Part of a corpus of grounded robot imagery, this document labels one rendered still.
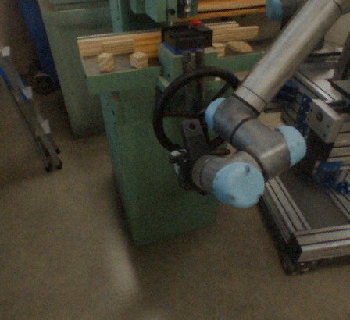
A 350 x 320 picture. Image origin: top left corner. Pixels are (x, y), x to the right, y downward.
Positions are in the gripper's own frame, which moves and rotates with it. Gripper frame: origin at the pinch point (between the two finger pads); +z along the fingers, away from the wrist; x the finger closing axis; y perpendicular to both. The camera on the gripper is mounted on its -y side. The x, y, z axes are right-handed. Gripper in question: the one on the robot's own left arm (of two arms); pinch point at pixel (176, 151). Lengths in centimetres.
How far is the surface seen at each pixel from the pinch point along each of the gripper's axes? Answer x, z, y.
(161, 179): 2.4, 36.3, 16.3
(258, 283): 35, 26, 71
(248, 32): 44, 25, -35
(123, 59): -6.0, 21.2, -29.9
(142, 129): -3.7, 23.6, -6.2
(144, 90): -2.0, 16.4, -18.7
